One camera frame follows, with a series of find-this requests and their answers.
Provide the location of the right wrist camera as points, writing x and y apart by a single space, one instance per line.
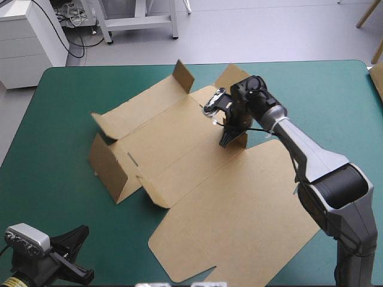
214 101

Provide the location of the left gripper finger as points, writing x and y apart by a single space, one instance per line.
71 237
76 272

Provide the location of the loose brown cardboard sheet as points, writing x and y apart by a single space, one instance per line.
377 80

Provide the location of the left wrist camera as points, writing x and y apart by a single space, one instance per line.
27 239

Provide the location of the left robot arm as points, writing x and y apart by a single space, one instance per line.
13 281

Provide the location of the white metal table frame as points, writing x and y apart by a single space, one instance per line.
140 22

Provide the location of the brown cardboard box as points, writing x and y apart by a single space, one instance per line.
209 194

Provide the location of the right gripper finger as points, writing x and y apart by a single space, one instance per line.
228 140

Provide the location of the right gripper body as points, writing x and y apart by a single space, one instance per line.
236 119

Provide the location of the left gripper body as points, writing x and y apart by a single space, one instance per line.
39 266

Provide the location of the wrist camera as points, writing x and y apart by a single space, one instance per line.
27 239
214 101

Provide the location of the wooden chair leg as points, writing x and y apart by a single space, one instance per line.
366 15
378 51

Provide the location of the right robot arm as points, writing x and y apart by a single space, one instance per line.
338 185

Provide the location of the white drawer cabinet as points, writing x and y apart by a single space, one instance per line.
27 42

